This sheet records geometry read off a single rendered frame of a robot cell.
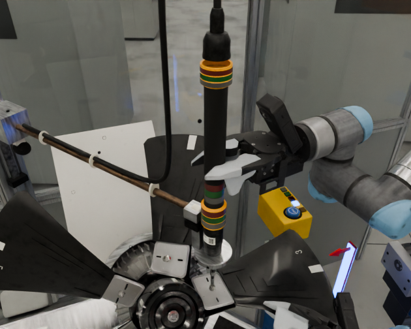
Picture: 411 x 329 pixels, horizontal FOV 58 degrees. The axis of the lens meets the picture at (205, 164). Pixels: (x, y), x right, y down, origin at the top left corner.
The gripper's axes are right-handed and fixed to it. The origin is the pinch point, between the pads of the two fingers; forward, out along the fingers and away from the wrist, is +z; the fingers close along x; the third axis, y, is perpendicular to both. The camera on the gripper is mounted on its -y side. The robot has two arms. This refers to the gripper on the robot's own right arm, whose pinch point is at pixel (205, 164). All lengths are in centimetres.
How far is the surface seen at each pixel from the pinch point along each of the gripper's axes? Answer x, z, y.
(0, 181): 61, 31, 31
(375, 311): 17, -120, 149
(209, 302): -2.7, 0.5, 30.8
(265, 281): -3.9, -12.5, 31.4
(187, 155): 17.8, -6.2, 10.3
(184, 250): 4.9, 1.7, 22.7
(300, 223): 15, -42, 44
